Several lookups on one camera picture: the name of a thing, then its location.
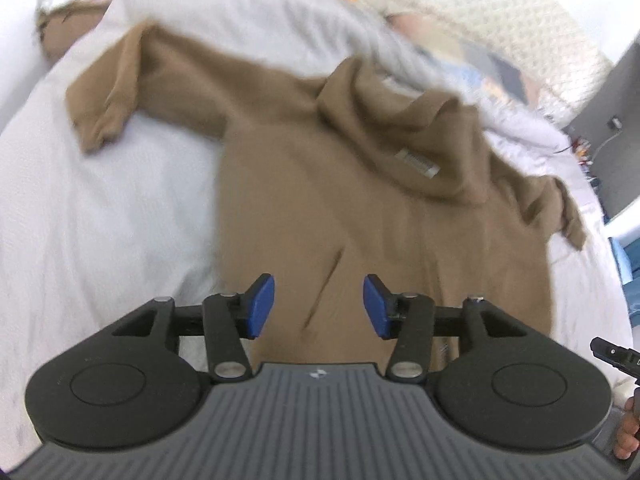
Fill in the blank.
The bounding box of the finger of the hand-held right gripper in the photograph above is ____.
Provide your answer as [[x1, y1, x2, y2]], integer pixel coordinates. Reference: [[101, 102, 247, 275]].
[[590, 337, 640, 380]]

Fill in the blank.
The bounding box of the patchwork pillow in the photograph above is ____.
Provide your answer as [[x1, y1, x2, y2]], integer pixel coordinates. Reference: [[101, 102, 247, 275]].
[[390, 10, 543, 111]]

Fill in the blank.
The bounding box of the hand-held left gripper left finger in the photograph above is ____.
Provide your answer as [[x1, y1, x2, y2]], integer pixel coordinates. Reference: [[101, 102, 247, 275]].
[[111, 273, 276, 383]]

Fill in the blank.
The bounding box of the brown hoodie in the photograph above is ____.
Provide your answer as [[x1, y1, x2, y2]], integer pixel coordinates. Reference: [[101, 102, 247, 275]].
[[65, 22, 588, 376]]

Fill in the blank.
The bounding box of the cream quilted headboard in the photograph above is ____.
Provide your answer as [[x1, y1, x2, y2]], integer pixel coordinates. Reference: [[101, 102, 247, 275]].
[[360, 0, 616, 126]]

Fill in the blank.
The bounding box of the blue covered chair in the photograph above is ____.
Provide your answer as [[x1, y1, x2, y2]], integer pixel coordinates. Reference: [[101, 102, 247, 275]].
[[609, 235, 640, 313]]

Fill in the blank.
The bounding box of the cluster of small bottles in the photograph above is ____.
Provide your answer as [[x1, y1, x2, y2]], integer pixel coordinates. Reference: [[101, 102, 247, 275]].
[[572, 135, 601, 182]]

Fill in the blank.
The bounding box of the cardboard box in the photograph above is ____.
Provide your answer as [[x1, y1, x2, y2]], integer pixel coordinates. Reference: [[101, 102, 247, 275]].
[[35, 0, 112, 63]]

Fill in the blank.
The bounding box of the grey duvet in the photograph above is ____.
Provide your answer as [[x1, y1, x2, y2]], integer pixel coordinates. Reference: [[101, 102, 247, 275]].
[[107, 0, 451, 93], [0, 0, 636, 461]]

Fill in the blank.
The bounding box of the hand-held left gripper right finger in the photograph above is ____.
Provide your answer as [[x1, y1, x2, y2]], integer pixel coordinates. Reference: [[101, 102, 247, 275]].
[[363, 274, 530, 383]]

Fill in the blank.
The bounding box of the person's right hand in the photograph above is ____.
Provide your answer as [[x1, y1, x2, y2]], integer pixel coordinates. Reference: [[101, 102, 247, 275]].
[[612, 399, 640, 461]]

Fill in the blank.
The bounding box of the grey and white wall cabinet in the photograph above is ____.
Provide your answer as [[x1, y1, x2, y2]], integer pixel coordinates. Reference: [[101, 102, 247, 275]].
[[565, 35, 640, 223]]

